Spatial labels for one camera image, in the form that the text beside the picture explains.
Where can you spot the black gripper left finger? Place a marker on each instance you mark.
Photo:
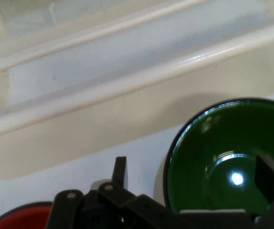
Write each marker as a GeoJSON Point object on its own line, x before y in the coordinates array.
{"type": "Point", "coordinates": [108, 198]}

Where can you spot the white plastic dish rack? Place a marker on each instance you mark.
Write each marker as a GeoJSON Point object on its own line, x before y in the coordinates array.
{"type": "Point", "coordinates": [108, 78]}

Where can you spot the green bowl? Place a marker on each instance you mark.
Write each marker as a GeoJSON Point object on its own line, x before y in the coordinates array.
{"type": "Point", "coordinates": [213, 152]}

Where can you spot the red bowl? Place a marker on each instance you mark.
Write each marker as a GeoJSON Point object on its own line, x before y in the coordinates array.
{"type": "Point", "coordinates": [22, 218]}

